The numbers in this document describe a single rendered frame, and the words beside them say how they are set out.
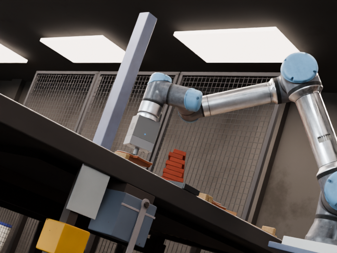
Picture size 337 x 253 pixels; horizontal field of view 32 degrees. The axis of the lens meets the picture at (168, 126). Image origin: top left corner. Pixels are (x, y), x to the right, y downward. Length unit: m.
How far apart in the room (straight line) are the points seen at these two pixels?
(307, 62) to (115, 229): 0.84
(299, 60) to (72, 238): 0.95
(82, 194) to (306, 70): 0.86
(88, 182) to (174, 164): 1.59
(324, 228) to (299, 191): 4.30
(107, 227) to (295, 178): 4.86
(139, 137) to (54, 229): 0.59
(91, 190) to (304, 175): 4.90
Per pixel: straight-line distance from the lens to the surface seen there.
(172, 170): 3.09
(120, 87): 4.21
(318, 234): 1.99
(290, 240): 1.99
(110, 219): 1.61
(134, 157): 1.94
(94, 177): 1.55
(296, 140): 6.52
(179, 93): 2.00
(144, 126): 1.99
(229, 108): 2.12
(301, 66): 1.98
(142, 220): 1.65
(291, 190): 6.34
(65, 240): 1.50
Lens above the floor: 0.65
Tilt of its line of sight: 14 degrees up
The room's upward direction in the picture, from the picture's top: 19 degrees clockwise
